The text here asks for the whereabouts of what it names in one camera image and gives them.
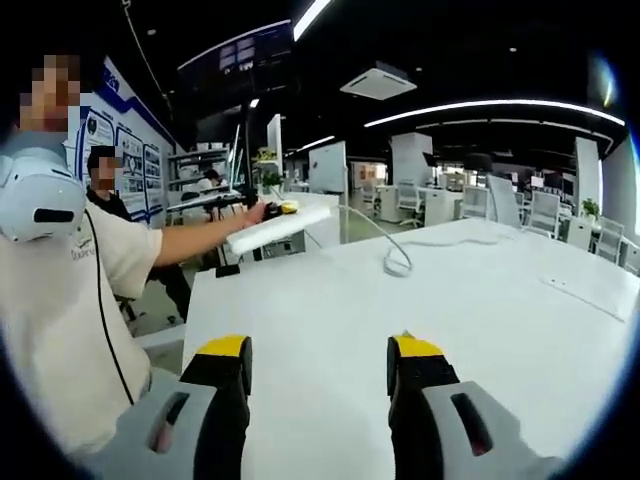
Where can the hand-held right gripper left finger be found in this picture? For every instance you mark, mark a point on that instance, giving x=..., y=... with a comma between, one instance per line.
x=220, y=380

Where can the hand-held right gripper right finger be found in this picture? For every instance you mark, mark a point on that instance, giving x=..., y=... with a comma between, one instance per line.
x=425, y=395

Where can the white power strip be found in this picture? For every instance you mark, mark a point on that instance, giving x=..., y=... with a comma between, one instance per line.
x=280, y=230

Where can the black table side mounting bracket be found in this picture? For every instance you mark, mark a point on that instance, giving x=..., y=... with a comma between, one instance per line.
x=227, y=272

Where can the person's left hand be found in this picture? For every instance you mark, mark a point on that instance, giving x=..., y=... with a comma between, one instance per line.
x=256, y=214

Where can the small green potted plant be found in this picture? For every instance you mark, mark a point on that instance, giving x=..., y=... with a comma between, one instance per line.
x=272, y=180
x=591, y=207

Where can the white side desk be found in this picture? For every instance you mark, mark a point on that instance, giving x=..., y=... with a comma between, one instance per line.
x=325, y=232

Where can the white whiteboard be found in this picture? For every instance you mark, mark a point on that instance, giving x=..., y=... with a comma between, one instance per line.
x=327, y=167

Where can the black monitor stand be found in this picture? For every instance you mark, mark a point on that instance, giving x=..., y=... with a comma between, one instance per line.
x=248, y=150

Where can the white table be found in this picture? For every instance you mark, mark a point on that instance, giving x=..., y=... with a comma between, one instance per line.
x=325, y=300

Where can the white shelf rack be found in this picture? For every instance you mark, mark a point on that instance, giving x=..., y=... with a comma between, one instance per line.
x=190, y=170

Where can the white ceiling air conditioner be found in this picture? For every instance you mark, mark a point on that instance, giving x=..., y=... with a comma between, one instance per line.
x=380, y=82

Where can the large dark monitor screen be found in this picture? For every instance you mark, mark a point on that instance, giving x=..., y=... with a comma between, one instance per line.
x=240, y=55

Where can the person's cream shirt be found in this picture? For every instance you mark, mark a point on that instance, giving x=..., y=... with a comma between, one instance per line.
x=50, y=325

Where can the flat white table cover plate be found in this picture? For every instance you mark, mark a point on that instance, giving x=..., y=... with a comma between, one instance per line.
x=585, y=295

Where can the long curved ceiling light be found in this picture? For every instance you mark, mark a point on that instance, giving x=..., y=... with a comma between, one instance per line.
x=310, y=17

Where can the leaning white panel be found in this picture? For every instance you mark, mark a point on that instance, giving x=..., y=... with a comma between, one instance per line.
x=502, y=200

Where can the long straight ceiling light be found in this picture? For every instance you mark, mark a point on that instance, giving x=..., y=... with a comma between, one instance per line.
x=480, y=103

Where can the group of white office chairs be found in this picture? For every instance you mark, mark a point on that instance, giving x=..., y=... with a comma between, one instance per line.
x=545, y=210

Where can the white chest device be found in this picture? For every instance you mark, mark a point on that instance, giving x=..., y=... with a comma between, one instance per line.
x=40, y=190

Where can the blue and white wall poster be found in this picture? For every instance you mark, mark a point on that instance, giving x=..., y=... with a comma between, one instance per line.
x=145, y=165

